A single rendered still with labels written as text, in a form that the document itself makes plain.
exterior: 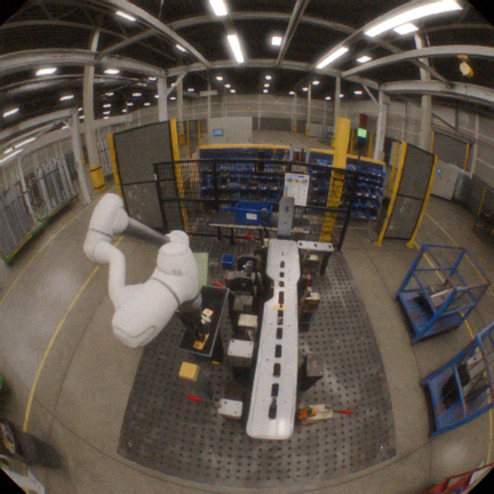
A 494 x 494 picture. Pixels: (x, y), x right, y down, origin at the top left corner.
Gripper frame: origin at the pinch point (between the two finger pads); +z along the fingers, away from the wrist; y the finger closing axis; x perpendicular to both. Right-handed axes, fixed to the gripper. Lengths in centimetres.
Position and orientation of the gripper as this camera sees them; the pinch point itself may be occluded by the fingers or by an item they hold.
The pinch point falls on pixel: (199, 334)
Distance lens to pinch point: 81.8
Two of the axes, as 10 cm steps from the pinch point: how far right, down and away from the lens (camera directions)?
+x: 2.7, -5.6, 7.8
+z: 0.0, 8.1, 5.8
